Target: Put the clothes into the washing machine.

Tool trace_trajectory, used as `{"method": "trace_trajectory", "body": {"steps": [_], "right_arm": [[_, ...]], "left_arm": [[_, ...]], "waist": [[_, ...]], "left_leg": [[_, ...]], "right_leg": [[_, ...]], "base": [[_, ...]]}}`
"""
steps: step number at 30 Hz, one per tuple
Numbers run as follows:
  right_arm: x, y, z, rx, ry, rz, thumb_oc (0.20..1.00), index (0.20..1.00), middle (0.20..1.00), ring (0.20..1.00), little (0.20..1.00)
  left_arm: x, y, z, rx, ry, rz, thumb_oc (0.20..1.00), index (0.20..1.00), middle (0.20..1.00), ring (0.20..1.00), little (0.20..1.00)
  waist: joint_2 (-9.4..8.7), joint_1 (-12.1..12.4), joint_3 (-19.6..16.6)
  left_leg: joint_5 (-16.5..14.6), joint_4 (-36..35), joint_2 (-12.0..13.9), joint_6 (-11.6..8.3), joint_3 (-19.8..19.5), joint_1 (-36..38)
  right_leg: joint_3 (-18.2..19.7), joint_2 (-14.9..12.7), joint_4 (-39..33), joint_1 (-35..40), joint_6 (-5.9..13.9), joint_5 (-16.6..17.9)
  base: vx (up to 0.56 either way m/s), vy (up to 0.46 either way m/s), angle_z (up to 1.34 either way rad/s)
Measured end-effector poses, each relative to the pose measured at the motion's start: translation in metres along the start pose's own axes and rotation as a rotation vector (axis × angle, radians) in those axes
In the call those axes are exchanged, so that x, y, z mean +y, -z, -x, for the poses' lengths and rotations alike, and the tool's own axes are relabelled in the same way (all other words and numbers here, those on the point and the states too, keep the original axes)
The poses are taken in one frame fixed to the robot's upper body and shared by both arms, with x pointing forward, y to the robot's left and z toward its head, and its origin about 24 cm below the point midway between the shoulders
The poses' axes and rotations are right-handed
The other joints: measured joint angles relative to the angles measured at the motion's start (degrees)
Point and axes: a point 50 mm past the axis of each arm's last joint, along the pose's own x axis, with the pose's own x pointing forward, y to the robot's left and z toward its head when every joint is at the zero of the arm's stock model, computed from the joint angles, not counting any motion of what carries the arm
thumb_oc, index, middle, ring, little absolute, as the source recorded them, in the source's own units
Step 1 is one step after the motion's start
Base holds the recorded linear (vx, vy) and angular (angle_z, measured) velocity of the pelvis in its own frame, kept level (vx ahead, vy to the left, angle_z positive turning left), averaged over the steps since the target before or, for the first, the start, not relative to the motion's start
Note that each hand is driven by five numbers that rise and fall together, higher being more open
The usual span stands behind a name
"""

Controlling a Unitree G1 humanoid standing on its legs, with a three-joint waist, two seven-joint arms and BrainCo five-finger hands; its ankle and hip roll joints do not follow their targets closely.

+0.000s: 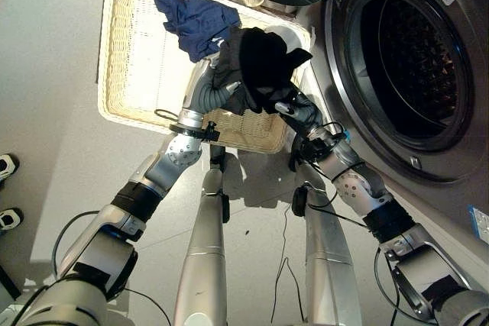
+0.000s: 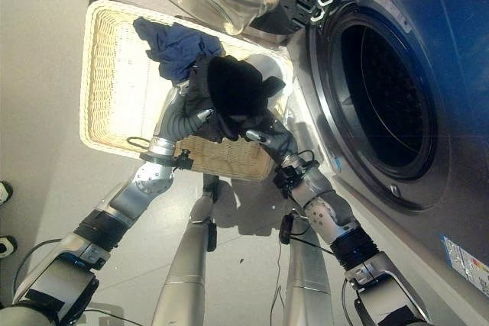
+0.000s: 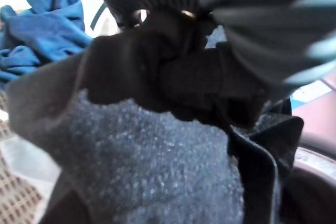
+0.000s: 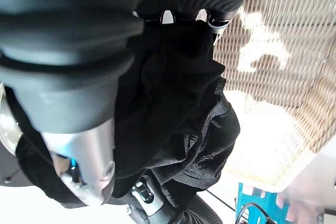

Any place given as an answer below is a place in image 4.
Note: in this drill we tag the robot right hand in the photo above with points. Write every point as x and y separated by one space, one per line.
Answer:
65 64

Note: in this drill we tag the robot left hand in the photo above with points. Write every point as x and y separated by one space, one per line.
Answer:
149 208

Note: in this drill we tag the black garment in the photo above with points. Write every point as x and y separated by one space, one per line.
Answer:
170 103

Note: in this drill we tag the white washing machine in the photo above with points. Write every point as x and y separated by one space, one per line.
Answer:
31 205

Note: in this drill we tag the blue plastic stool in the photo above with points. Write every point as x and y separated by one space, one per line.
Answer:
260 203

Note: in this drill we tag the silver robot leg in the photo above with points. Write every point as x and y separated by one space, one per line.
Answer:
315 182

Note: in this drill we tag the woven wicker laundry basket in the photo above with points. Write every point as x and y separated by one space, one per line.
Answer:
288 90

